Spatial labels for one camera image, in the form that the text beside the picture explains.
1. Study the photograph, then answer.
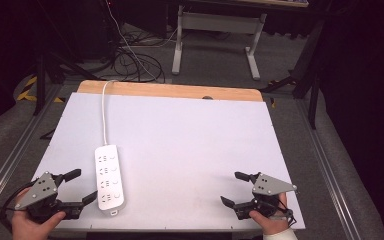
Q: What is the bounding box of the thin white floor cable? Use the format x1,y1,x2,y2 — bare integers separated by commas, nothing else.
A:
105,0,178,82

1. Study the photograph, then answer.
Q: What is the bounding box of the person's right hand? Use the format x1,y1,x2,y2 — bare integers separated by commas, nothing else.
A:
248,192,290,236

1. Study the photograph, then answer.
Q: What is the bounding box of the white-legged desk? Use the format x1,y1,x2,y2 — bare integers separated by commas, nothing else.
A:
171,0,310,81

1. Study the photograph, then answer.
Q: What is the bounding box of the person's white right sleeve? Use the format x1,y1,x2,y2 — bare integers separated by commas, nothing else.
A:
262,227,300,240

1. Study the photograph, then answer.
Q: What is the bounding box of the tangle of black floor cables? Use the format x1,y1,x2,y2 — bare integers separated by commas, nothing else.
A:
112,28,167,84

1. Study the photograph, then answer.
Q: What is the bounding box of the black metal stand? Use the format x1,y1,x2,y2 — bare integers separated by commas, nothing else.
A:
33,49,98,117
259,18,326,130

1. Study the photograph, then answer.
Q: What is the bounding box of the person's left hand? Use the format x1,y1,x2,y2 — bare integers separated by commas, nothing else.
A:
11,187,67,240

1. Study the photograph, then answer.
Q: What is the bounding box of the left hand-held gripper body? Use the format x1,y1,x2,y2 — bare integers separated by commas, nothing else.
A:
14,170,85,225

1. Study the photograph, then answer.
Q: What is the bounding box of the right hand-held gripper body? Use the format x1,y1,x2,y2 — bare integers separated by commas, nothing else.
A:
233,172,298,221

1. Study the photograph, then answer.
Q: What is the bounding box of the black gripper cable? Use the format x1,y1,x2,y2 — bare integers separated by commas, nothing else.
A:
0,181,34,232

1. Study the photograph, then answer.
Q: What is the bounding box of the black gripper strap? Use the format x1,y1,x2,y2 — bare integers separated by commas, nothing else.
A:
269,192,298,228

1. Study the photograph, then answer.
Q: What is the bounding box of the white power strip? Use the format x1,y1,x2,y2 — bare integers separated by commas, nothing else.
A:
94,144,126,217

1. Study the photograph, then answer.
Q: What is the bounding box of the aluminium rail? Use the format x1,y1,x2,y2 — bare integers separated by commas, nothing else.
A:
295,99,362,240
0,83,64,216

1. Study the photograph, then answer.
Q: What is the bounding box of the white power strip cable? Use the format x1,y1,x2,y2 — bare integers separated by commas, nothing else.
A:
101,79,119,147

